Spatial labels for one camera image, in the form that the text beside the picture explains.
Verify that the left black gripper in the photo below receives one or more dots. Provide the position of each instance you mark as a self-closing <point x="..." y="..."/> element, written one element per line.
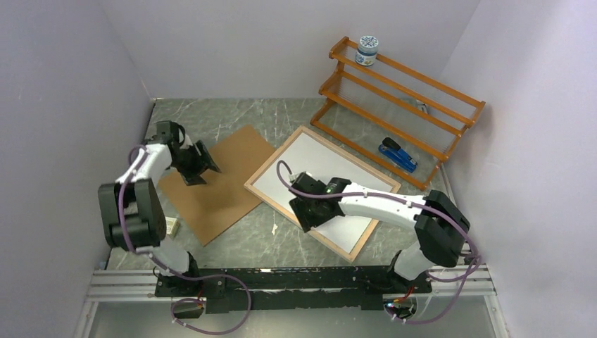
<point x="202" y="163"/>

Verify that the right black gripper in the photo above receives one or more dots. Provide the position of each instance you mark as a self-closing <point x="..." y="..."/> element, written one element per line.
<point x="306" y="220"/>

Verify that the brown backing board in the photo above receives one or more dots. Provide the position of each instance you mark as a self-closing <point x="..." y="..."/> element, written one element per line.
<point x="210" y="209"/>

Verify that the wooden picture frame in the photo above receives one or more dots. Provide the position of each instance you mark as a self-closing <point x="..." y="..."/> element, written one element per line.
<point x="322" y="191"/>

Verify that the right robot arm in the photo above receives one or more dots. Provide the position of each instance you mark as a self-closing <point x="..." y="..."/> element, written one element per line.
<point x="439" y="226"/>

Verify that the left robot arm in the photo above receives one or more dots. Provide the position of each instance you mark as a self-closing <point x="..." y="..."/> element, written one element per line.
<point x="131" y="212"/>

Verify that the small staples box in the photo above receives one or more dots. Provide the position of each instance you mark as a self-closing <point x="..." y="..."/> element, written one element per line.
<point x="172" y="226"/>

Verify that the blue stapler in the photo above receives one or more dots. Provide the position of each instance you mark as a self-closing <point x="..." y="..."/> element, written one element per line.
<point x="397" y="155"/>

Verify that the orange wooden rack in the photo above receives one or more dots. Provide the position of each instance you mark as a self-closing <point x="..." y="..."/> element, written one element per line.
<point x="363" y="105"/>

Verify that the small blue white jar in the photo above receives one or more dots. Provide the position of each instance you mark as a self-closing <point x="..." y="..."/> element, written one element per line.
<point x="366" y="51"/>

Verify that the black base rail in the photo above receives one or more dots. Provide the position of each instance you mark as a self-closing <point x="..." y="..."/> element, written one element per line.
<point x="236" y="289"/>

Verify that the aluminium table rail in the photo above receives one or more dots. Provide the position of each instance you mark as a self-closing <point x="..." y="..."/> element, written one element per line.
<point x="138" y="286"/>

